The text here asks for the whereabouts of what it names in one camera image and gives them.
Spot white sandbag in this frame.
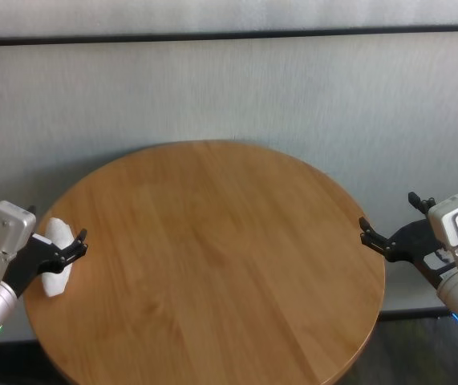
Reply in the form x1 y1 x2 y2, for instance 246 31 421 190
40 217 75 298

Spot black wall rail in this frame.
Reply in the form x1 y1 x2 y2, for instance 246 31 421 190
0 24 458 47

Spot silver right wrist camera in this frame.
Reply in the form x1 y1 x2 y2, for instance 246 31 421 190
428 194 458 318

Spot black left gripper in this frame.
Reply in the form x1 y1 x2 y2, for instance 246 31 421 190
2 205 90 300

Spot black baseboard strip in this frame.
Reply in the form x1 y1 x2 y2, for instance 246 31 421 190
379 307 456 321

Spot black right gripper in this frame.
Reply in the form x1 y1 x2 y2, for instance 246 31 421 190
358 191 458 290

